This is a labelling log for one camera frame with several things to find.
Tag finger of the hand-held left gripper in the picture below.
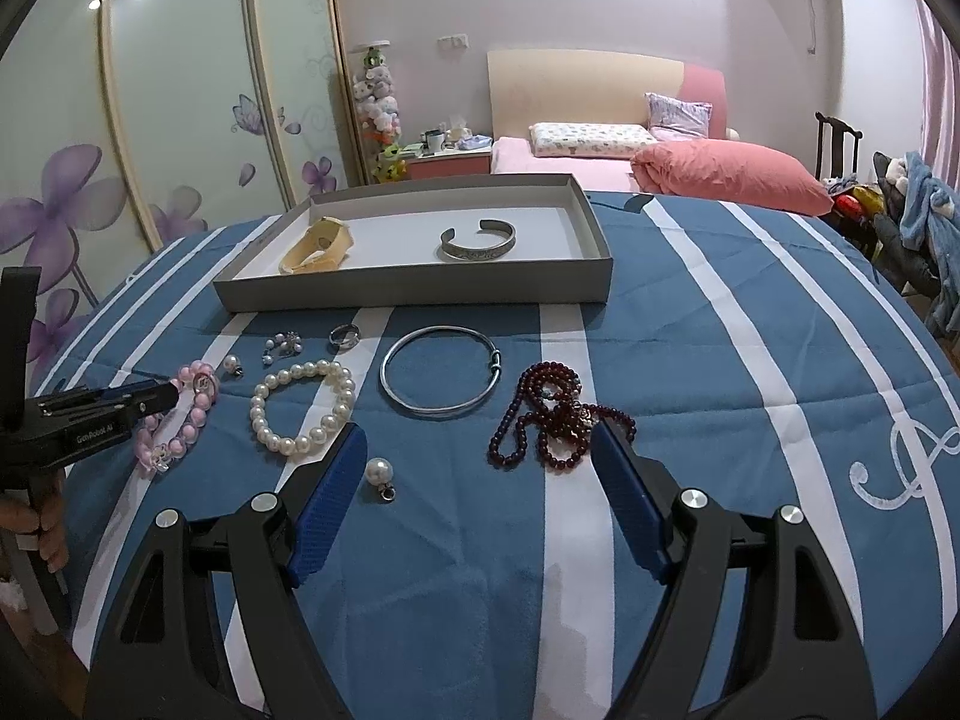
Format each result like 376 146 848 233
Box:
112 379 182 421

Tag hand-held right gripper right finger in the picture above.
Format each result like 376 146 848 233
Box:
589 420 878 720

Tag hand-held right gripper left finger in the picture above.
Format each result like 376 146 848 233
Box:
84 421 368 720

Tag pink bead bracelet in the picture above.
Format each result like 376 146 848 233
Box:
135 361 221 475

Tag large pearl pendant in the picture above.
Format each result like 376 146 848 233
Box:
364 457 399 503

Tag dark red bead necklace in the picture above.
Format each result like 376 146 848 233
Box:
487 361 637 473

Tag white pearl bracelet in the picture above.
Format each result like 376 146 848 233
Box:
250 360 356 458

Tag thin silver bangle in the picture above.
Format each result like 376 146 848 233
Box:
379 325 502 419

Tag pearl cluster earring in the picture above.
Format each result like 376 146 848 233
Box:
261 330 303 367

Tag grey shallow cardboard box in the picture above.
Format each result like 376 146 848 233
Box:
212 174 614 314

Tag silver cuff bracelet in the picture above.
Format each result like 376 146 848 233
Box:
439 219 511 263

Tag person's left hand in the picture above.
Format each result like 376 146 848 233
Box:
0 496 71 587

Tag blue white striped bedsheet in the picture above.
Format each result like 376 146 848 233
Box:
34 191 960 720

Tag yellow bangle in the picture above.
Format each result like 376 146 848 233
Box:
279 216 353 275

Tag flower print sliding wardrobe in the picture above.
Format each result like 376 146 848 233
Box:
0 0 362 316

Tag folded pink duvet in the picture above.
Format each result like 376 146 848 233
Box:
630 139 834 217

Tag pink nightstand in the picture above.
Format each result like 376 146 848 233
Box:
397 142 494 182

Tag pink bed sheet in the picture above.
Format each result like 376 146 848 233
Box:
491 136 653 196

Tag white patterned pillow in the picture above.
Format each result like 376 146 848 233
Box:
529 121 658 161

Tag dark wooden chair with clothes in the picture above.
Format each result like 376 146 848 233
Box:
823 172 944 302

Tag plush toy tower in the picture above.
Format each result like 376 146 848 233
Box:
352 41 410 185

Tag purple pillow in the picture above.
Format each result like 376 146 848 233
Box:
645 92 713 142

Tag beige pink headboard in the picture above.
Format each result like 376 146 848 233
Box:
486 49 727 158

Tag blue fleece robe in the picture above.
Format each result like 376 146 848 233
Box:
896 151 960 280

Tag pink curtain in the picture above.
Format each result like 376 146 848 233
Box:
910 0 960 192

